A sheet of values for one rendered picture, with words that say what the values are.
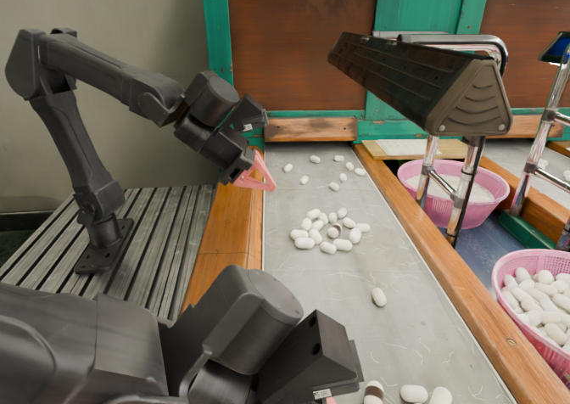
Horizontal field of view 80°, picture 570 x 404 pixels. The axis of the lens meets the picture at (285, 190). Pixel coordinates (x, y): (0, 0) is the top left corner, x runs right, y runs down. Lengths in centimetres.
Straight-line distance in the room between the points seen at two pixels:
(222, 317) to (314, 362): 7
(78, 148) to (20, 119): 151
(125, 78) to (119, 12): 137
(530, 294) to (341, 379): 47
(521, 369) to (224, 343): 38
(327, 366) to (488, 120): 26
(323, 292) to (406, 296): 13
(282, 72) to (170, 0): 95
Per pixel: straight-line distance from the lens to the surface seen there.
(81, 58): 69
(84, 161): 78
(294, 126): 109
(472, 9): 124
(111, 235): 86
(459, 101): 36
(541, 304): 70
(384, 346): 53
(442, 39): 58
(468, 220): 93
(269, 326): 27
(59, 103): 77
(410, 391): 48
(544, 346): 60
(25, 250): 98
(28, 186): 243
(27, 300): 26
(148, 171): 215
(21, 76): 77
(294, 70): 111
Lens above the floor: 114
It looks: 27 degrees down
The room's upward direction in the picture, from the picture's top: straight up
